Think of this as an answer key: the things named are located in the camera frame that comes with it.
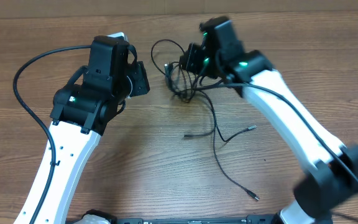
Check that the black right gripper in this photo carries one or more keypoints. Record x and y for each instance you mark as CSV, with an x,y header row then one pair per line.
x,y
190,63

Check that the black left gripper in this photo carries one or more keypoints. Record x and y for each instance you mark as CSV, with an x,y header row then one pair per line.
x,y
138,72

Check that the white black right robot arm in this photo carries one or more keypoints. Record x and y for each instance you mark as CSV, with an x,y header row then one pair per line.
x,y
330,166

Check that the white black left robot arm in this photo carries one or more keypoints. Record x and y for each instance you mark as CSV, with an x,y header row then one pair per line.
x,y
94,95

